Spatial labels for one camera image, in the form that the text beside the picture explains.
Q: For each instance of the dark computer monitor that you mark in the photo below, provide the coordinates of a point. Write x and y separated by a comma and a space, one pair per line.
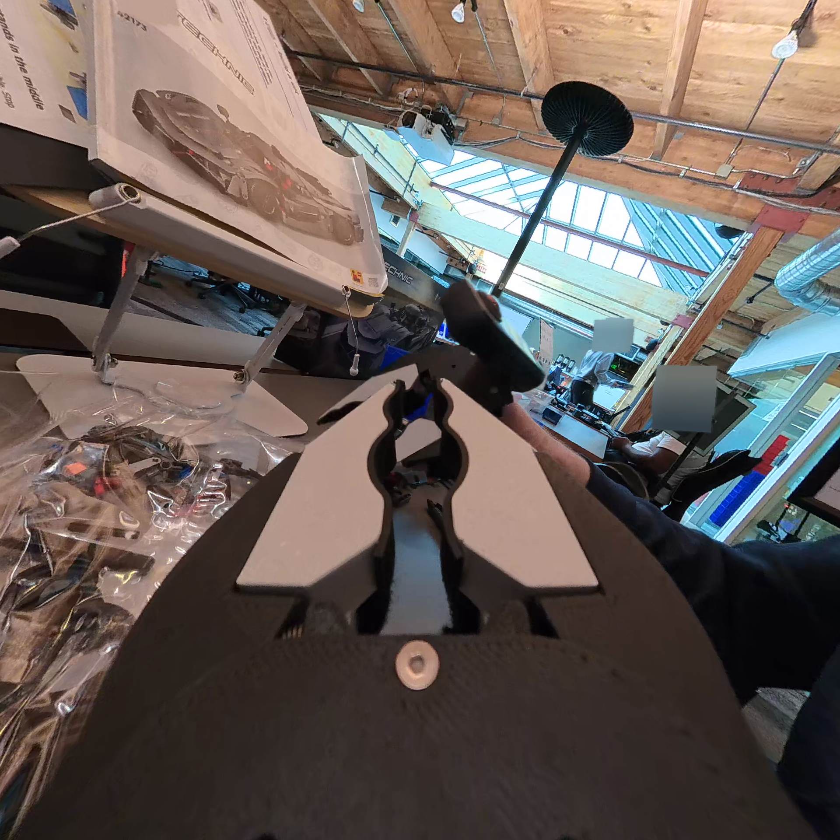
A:
728, 413

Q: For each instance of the white instruction booklet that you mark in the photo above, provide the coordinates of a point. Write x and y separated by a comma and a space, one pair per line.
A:
216, 98

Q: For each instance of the blue plastic bin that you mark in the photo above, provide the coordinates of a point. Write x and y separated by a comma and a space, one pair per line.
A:
396, 355

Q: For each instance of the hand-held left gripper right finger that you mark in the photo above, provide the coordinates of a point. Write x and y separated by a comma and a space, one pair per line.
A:
518, 525

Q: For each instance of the stack of blue bins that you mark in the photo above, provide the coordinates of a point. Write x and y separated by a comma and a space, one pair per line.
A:
738, 499

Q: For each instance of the black pole with round disc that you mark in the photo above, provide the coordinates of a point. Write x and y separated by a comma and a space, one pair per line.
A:
587, 118

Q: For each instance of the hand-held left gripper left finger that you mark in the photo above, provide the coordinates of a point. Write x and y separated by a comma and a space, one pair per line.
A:
315, 525

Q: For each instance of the printed paper sheet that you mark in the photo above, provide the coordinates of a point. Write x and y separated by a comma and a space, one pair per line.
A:
39, 65

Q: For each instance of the white flat panel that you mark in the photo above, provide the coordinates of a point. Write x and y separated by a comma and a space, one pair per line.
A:
197, 341

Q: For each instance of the ceiling mounted unit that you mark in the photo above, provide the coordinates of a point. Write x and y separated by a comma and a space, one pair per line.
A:
426, 134

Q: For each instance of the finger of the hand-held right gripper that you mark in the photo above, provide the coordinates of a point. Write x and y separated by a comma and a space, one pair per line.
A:
420, 441

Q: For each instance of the black white tag sign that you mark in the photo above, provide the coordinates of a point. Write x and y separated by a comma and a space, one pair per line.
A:
820, 485

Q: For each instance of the person's right hand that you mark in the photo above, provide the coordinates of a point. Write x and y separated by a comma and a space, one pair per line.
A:
544, 446

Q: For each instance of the dark lego box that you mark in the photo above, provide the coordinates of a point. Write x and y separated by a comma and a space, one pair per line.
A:
400, 275

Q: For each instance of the clear bag of black parts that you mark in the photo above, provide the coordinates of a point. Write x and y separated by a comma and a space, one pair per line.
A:
98, 499

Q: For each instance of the silver air duct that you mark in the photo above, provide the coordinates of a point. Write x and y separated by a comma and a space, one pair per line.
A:
807, 275

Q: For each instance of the black office chair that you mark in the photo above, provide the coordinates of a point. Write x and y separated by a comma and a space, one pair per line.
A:
722, 472

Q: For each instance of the white wooden book stand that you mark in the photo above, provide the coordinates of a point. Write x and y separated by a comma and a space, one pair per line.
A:
275, 410

